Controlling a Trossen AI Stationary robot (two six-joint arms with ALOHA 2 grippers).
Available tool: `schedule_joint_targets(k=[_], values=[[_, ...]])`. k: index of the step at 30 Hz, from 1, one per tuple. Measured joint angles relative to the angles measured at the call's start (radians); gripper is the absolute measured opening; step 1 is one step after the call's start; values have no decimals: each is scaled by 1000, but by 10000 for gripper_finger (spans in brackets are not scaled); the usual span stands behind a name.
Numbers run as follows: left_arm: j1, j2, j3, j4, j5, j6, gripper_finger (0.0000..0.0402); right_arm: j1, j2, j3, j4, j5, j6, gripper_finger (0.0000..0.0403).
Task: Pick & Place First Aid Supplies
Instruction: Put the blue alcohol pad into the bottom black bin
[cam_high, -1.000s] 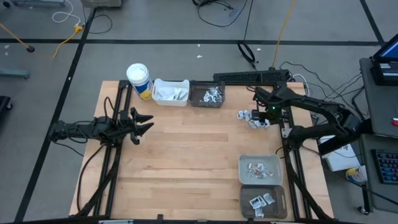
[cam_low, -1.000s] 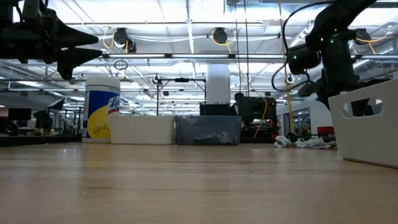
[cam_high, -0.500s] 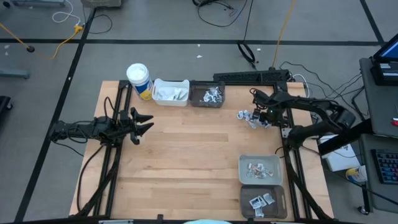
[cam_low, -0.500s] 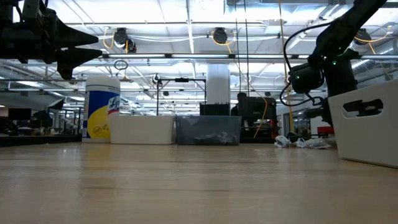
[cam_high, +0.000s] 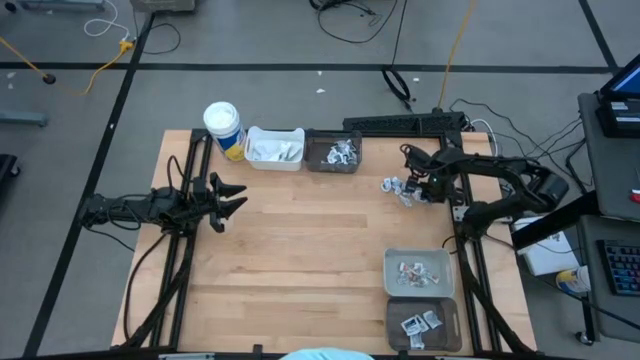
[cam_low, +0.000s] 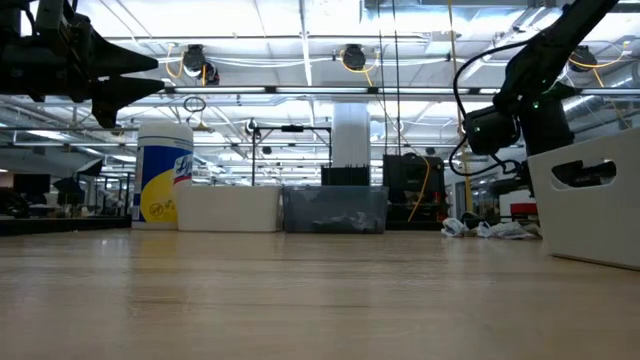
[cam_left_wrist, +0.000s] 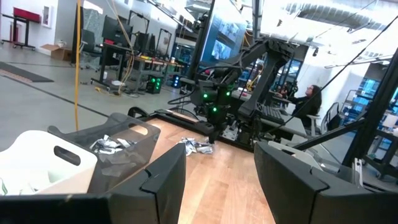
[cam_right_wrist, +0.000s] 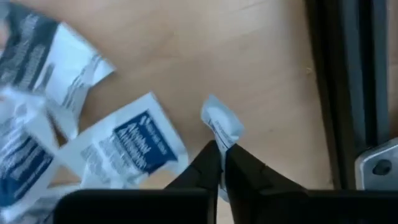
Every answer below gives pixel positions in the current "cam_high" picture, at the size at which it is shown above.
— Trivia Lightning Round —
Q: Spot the straight black floor cable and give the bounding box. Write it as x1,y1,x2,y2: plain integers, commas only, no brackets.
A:
391,0,409,69

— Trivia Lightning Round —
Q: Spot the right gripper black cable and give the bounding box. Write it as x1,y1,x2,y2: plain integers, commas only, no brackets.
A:
399,143,436,174

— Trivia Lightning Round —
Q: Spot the light grey handled bin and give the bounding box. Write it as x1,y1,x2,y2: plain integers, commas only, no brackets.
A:
383,247,457,299

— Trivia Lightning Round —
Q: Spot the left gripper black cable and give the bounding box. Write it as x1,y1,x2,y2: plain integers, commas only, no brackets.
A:
166,154,187,196

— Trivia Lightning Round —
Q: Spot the laptop screen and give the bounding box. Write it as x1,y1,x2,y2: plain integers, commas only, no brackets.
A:
598,53,640,101

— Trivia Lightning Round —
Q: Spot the black floor object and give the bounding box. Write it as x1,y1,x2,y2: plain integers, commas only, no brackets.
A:
0,153,22,180

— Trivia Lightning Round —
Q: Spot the grey cart top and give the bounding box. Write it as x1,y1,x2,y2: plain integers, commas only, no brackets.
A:
577,91,640,222

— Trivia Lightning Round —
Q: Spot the black diagonal bar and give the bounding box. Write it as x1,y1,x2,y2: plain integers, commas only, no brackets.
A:
509,189,601,251

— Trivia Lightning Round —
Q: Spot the grey desk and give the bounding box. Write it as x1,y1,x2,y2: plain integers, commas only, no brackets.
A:
574,214,640,345

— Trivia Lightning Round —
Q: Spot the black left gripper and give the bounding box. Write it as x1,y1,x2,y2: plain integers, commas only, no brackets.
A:
192,172,249,234

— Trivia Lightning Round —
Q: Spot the black floor cable tangle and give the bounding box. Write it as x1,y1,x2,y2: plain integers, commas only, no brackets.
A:
308,0,401,45

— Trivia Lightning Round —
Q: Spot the lying wipes canister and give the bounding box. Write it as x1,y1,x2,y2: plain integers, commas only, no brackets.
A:
554,264,592,296

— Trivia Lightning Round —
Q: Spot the black floor cable bundle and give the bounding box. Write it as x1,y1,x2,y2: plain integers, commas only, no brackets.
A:
448,97,587,169

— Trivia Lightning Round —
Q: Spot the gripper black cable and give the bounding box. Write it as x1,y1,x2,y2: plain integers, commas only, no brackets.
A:
166,154,187,196
399,143,436,174

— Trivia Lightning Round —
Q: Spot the grey floor bar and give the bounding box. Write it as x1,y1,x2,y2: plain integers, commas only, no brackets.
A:
0,108,50,128

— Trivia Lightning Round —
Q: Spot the black keyboard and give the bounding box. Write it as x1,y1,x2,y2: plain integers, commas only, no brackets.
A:
596,238,640,297

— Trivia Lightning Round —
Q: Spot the yellow floor cable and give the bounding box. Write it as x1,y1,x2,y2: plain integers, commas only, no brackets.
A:
0,35,136,96

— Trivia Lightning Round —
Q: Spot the black metal rig frame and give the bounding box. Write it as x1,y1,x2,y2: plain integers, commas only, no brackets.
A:
112,112,539,360

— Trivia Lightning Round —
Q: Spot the black floor cable loop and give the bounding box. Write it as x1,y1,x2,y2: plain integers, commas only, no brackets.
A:
133,9,182,56

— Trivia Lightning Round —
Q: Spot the black device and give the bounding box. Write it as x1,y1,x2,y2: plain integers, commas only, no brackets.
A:
594,97,640,140

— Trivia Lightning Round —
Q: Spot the grey translucent plastic bin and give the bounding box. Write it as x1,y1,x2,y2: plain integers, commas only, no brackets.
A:
303,128,364,175

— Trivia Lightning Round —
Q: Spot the thick yellow power cable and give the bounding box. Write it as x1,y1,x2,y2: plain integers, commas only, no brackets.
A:
437,0,476,110

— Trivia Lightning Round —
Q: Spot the coiled black cable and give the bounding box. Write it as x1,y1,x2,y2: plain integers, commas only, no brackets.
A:
381,64,415,112

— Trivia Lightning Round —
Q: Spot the white plastic bin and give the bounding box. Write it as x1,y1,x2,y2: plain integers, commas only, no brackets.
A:
244,125,306,172

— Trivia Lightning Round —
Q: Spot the grey floor object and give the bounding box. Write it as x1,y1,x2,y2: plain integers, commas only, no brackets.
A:
17,0,107,13

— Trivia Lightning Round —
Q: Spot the white floor cable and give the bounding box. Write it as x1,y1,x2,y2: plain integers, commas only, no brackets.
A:
83,0,132,42

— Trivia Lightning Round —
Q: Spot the dark grey handled bin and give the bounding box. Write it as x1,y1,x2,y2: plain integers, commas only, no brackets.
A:
385,295,463,353

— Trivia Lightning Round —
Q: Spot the person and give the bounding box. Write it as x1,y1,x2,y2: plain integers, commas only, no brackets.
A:
279,347,375,360

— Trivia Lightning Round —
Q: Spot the disinfecting wipes canister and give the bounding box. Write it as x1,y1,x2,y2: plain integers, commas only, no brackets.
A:
202,101,249,162

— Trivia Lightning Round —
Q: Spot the white box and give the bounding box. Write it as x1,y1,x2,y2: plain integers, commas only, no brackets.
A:
510,216,581,277

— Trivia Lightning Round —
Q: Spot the left arm base cable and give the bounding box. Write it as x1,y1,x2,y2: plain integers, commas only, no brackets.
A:
122,231,170,342

